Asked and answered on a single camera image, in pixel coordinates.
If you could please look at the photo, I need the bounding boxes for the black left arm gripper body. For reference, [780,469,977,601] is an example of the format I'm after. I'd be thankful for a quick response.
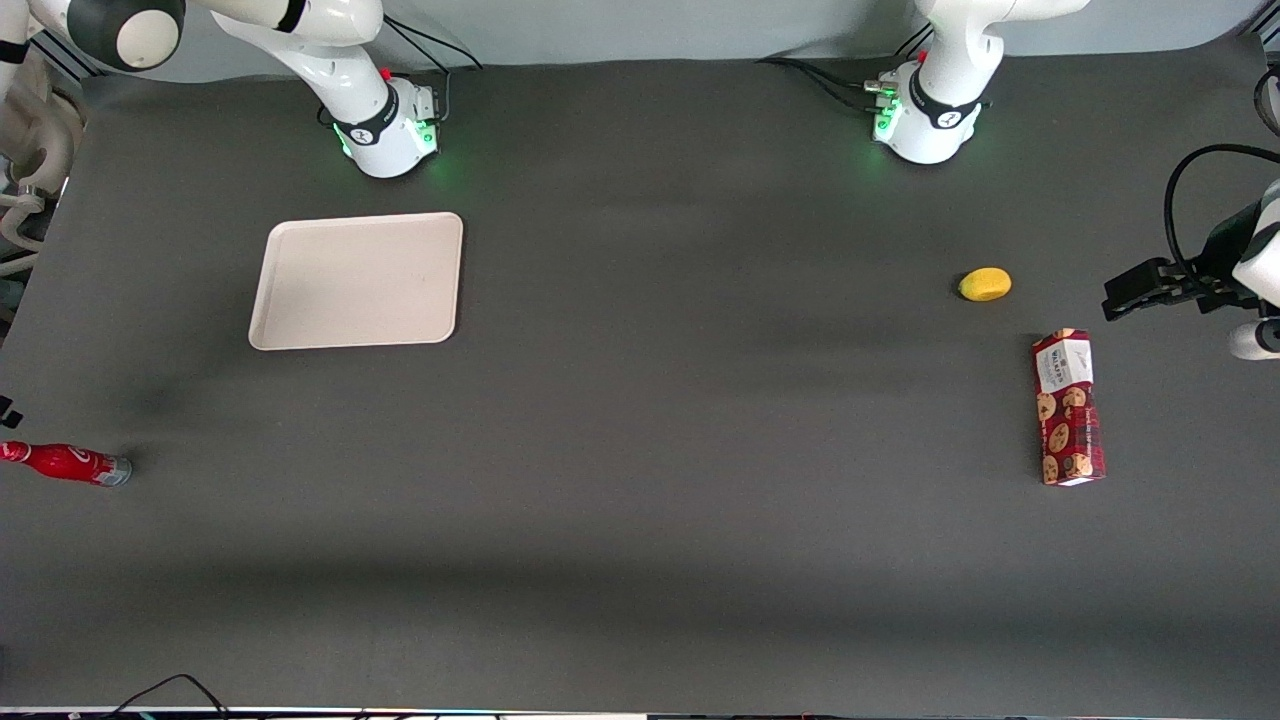
[1188,200,1263,313]

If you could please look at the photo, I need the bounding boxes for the red coke bottle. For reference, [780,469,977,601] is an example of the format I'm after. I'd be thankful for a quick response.
[0,440,133,488]

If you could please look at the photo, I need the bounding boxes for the beige plastic tray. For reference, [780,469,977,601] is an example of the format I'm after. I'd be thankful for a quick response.
[248,212,465,352]

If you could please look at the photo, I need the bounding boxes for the red cookie box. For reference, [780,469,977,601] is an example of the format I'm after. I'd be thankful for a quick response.
[1031,328,1108,487]

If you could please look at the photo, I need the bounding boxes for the yellow lemon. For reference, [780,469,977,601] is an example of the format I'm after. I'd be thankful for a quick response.
[958,267,1013,302]

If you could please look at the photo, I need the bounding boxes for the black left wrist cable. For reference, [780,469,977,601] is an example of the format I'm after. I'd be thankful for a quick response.
[1163,143,1280,286]

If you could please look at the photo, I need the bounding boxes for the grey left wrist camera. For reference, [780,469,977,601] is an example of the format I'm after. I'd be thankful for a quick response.
[1228,318,1280,361]

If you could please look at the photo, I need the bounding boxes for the beige cable sleeve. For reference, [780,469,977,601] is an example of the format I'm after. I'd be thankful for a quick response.
[0,50,89,276]

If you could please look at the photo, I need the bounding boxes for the thin black table-edge cable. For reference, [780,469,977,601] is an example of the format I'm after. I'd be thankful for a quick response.
[105,673,231,719]

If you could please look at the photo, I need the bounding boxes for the black left arm base cables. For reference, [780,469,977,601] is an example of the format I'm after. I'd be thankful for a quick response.
[755,20,936,116]

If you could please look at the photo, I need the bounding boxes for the black arm base cables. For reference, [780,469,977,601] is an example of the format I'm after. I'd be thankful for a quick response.
[318,15,487,128]
[755,20,936,116]

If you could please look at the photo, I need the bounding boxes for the black right arm base cables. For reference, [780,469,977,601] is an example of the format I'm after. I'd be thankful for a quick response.
[318,15,487,128]

